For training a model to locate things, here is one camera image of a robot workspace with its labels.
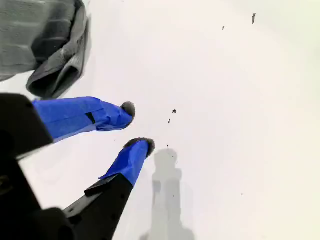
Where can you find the grey striped towel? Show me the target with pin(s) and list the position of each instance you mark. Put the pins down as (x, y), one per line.
(37, 37)

